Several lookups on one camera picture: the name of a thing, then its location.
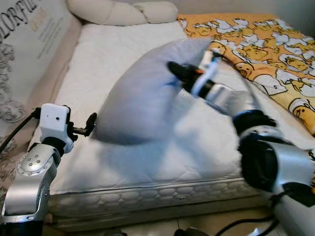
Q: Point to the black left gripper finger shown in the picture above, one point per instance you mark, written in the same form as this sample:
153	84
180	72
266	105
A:
82	131
91	118

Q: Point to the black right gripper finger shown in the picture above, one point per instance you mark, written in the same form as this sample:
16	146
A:
178	70

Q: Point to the grey pillow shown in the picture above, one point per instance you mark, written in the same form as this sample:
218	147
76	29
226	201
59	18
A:
138	98

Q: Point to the yellow egg print blanket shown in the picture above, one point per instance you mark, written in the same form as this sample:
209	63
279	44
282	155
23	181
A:
266	49

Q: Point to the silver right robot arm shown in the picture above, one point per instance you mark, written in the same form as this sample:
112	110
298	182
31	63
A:
280	162

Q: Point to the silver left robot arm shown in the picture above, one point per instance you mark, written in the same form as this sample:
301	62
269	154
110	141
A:
29	191

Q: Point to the white quilted mattress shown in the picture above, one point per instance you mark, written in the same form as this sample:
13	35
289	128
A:
123	162

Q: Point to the cream knot pillow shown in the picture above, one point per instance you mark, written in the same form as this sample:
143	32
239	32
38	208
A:
108	12

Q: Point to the grey right robot leg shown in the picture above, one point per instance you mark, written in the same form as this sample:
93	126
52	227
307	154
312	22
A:
192	232

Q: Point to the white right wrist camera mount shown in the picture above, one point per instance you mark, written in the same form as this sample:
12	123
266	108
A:
202	84

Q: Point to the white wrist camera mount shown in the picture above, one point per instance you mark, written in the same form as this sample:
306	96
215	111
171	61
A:
202	84
54	120

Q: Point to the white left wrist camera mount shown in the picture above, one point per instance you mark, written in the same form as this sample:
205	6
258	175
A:
54	120

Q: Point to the white printed wall board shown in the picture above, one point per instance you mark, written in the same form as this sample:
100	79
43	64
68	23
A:
29	44

